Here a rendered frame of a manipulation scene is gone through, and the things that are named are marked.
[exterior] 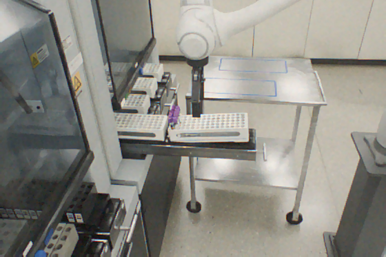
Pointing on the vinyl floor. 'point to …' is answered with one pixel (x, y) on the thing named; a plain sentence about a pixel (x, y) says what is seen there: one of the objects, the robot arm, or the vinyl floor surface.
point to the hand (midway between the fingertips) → (198, 104)
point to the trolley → (305, 98)
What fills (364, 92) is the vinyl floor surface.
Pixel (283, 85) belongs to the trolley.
